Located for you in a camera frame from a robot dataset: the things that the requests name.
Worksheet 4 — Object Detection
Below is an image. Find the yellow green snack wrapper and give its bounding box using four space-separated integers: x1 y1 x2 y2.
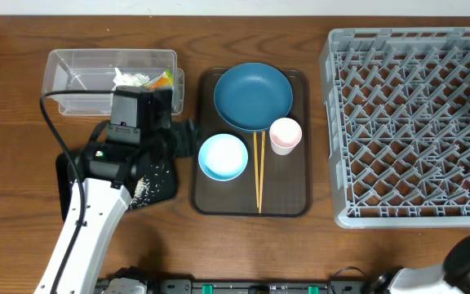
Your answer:
143 69 174 91

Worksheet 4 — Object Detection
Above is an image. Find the white napkin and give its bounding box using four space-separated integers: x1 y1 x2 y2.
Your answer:
113 68 150 87

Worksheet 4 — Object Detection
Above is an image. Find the light blue bowl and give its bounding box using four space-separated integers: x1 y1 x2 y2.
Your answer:
198 133 249 181

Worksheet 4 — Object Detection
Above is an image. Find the dark blue plate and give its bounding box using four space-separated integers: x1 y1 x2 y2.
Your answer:
214 63 294 132

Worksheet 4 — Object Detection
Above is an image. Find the pink cup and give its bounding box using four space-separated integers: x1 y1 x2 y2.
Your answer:
269 118 303 155

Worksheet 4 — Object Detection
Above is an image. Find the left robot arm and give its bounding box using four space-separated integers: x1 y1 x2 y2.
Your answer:
36 86 197 293

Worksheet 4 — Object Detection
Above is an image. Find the clear plastic waste bin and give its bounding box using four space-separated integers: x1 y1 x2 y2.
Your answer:
42 48 184 116

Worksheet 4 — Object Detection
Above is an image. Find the black waste tray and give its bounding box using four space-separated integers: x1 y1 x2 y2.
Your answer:
55 134 178 220

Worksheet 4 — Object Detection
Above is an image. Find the grey dishwasher rack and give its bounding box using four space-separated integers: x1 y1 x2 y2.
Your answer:
319 27 470 229

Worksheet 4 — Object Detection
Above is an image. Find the left wooden chopstick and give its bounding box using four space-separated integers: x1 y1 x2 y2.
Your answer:
253 132 259 208

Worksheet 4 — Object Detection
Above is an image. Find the wooden chopstick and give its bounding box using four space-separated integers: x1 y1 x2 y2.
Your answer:
259 131 266 214
253 132 259 208

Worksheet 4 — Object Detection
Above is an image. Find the right wooden chopstick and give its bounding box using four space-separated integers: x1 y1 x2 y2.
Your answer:
259 131 266 214

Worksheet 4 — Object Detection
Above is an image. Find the brown serving tray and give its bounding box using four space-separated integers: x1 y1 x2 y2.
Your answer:
190 68 312 217

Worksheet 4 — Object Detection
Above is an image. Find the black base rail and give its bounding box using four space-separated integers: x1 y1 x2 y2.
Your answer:
95 267 375 294

